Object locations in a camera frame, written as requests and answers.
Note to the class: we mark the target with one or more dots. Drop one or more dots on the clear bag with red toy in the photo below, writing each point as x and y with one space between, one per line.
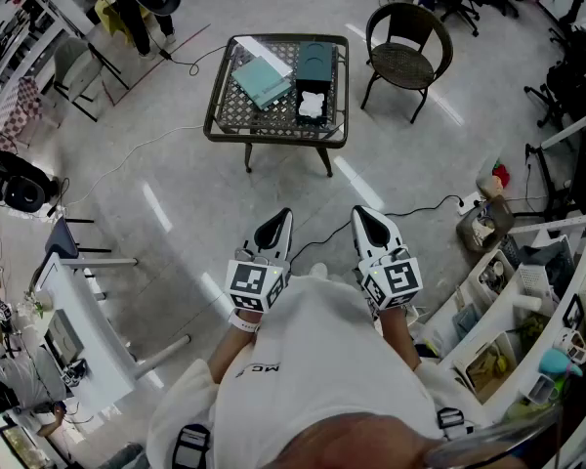
495 179

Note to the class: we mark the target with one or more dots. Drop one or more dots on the black office chair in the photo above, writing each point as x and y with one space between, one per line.
561 91

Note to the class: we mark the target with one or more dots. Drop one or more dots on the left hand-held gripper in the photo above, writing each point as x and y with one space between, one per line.
246 279

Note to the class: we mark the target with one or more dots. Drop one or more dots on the grey fabric basket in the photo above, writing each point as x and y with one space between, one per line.
488 225

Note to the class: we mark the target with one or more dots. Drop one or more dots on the grey padded chair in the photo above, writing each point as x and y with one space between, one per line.
78 73

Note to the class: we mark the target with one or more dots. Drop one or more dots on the dark wicker chair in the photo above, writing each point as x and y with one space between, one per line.
403 61

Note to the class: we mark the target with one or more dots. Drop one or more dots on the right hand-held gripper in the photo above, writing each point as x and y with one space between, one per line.
398 279

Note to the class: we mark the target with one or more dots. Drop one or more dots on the white wristband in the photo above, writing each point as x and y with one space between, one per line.
244 323

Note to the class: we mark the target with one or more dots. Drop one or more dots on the person's white shirt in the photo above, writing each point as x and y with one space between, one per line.
317 354

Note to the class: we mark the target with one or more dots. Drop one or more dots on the white desk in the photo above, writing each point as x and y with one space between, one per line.
88 350

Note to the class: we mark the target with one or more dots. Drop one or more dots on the wicker coffee table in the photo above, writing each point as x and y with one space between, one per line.
244 115

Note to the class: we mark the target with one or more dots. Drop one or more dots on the teal book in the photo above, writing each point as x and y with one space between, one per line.
261 83

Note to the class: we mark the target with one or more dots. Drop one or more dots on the dark teal box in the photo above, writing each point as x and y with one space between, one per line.
315 61

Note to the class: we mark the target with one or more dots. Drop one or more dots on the yellow-green chair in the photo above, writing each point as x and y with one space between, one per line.
110 20

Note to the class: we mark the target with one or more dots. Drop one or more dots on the white shelf unit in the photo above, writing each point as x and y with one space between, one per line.
517 311

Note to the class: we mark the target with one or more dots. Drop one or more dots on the person's white shoe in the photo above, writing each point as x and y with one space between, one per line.
318 270

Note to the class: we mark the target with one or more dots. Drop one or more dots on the person's eyeglasses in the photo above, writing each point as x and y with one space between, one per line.
493 440

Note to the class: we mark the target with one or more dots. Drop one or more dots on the dark blue chair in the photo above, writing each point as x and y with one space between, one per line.
61 240

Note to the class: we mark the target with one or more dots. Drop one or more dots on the person's right forearm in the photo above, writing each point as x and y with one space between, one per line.
400 340

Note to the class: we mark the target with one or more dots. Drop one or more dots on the checkered cloth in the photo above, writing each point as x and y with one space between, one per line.
17 110

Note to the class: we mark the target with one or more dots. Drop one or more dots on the white power strip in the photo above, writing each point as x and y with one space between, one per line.
470 202

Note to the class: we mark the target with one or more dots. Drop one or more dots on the person's left forearm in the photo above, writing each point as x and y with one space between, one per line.
229 354

